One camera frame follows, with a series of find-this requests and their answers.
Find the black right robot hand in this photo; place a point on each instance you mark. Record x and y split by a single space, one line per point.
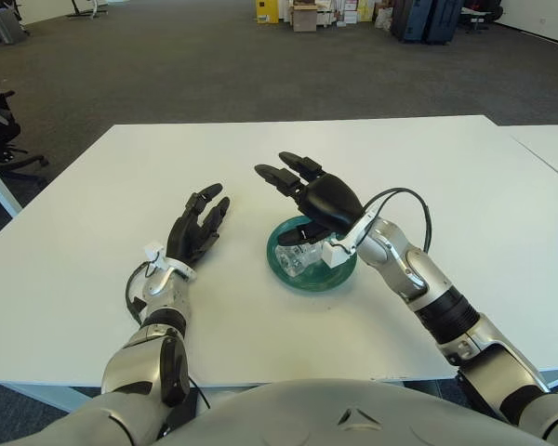
330 200

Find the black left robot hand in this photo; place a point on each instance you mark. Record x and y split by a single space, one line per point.
186 232

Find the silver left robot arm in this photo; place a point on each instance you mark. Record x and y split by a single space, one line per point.
130 367

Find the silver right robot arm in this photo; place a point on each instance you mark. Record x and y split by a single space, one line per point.
428 283

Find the teal green plate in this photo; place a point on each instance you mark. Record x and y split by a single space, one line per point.
316 284

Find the brown cardboard box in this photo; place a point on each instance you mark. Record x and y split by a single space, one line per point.
304 19

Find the white shelf unit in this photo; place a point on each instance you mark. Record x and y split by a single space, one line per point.
328 14

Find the white plastic bag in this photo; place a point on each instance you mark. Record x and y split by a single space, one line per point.
384 19

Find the white side desk edge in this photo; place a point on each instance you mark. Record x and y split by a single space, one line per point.
0 188

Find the black suitcase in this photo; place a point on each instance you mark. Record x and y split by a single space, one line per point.
407 21

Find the yellow box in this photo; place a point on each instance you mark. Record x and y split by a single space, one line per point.
266 11

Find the dark blue suitcase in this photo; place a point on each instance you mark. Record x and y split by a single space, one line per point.
442 21

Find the grey robot torso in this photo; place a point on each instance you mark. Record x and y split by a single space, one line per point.
307 413

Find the black chair with white seat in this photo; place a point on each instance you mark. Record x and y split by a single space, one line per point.
481 14

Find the grey hard case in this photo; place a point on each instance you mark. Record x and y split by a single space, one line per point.
4 25

